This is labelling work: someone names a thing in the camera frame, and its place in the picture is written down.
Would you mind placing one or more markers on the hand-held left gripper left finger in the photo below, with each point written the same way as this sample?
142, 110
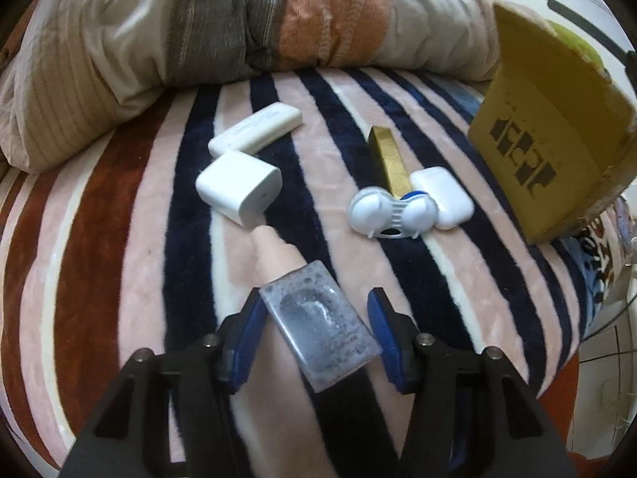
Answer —
247, 334

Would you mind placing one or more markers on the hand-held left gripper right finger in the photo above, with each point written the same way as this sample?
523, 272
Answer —
388, 331

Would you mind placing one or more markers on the yellow cardboard box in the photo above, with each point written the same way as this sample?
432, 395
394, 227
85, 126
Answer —
550, 144

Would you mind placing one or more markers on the striped plush blanket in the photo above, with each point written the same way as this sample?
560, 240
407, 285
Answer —
298, 259

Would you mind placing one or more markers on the white and blue plastic gadget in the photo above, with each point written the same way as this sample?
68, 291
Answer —
392, 213

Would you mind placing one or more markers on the white earbuds case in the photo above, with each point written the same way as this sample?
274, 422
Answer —
442, 196

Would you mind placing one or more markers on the white power adapter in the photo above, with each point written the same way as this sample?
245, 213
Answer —
238, 188

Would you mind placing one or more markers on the gold rectangular bar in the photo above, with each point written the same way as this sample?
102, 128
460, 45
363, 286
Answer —
388, 162

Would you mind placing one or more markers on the white power bank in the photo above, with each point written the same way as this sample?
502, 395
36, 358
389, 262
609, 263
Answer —
255, 129

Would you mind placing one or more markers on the striped pillow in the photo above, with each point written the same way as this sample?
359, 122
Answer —
224, 25

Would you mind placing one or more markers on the black rod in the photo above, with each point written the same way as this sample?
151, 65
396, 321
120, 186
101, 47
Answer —
587, 25

